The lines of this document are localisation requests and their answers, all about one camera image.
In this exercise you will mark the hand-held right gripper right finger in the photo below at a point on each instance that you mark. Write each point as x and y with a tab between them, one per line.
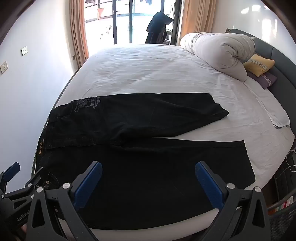
208	185

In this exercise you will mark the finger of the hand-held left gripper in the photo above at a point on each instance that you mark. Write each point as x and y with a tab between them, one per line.
10	171
32	182

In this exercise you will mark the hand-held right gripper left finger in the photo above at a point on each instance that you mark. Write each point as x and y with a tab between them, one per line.
87	183

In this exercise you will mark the black pants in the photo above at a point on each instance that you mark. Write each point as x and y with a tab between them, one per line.
138	162

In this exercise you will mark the black mesh basket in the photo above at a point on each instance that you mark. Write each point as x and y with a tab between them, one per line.
284	222

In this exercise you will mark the folded white cloth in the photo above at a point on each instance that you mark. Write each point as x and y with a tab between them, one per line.
272	109

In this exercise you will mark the purple pillow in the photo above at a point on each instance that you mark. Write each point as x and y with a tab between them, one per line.
266	80

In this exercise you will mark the bed with white sheet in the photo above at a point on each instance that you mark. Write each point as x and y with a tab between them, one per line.
150	69

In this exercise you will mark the yellow patterned pillow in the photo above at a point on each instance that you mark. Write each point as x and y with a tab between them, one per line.
259	64

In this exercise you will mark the grey padded headboard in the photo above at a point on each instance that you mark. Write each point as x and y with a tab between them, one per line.
284	69

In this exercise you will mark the tan curtain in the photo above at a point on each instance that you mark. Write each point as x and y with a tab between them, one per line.
192	18
77	27

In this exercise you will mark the dark chair by window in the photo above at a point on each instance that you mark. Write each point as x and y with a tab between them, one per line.
157	25

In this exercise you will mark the hanging orange garment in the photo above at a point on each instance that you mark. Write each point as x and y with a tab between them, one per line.
100	11

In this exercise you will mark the white wall socket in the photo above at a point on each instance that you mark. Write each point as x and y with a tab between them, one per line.
3	67

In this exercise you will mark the black sliding door frame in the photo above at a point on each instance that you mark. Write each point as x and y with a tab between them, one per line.
131	23

